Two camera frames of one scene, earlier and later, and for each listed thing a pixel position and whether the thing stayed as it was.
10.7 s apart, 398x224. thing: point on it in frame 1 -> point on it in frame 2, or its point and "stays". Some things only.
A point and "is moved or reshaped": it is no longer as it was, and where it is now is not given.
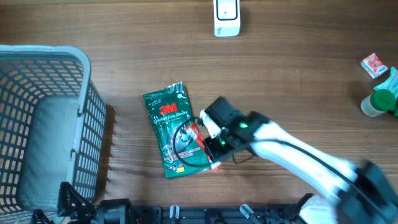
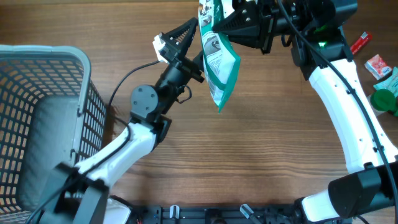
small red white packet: [374, 65] is moved or reshaped
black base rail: [217, 214] stays
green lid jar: [379, 102] stays
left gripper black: [83, 213] -> [188, 66]
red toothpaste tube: [194, 132] -> [363, 40]
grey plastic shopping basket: [53, 119] stays
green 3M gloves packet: [181, 143] -> [221, 60]
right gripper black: [213, 153] -> [249, 26]
